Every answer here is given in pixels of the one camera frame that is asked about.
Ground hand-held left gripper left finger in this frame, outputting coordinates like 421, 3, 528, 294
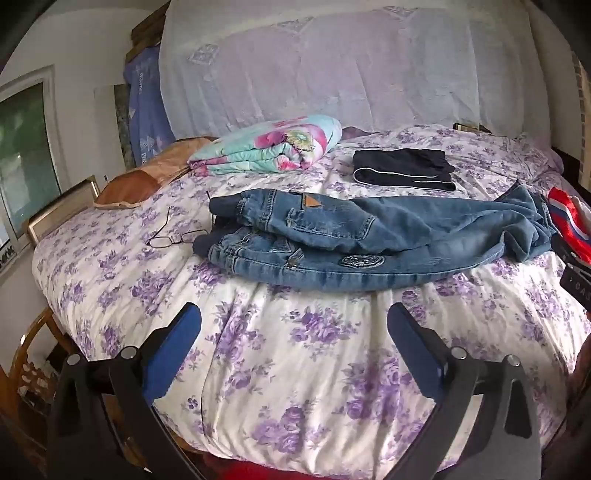
46, 302, 204, 480

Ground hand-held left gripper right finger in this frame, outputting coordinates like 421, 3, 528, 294
387, 302, 543, 480

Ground blue denim jeans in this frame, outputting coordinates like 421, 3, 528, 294
193, 181, 557, 291

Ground folded black pants white stripe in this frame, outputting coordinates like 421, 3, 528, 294
352, 148, 457, 193

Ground red white blue striped garment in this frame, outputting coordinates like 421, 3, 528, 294
546, 186, 591, 265

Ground eyeglasses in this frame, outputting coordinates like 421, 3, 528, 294
147, 205, 219, 251

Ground bed with purple floral sheet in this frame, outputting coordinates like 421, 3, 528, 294
31, 124, 591, 476

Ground wooden chair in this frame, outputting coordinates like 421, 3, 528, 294
6, 306, 65, 464

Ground orange pillow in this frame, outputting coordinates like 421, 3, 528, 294
93, 137, 218, 209

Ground red cloth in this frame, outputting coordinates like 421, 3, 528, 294
203, 455, 385, 480

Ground folded floral quilt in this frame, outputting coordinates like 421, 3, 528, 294
187, 114, 343, 177

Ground window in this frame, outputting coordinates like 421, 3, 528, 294
0, 66, 64, 274

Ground blue printed blanket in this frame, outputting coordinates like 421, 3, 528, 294
122, 46, 176, 168

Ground white lace net curtain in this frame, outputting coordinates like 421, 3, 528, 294
158, 0, 555, 143

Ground wooden box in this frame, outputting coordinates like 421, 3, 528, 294
126, 2, 172, 61

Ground bed frame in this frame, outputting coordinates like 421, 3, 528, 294
27, 174, 101, 246

